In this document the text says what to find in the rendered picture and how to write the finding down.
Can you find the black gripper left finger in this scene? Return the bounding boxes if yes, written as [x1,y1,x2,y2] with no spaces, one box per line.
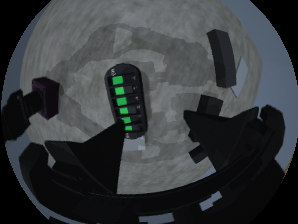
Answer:
[45,119,126,194]

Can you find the dark grey controller unit with green rocker switches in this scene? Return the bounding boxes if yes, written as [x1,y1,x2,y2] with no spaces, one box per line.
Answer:
[104,63,148,140]

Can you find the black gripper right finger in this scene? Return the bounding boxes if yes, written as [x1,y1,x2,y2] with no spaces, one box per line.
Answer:
[184,107,259,171]

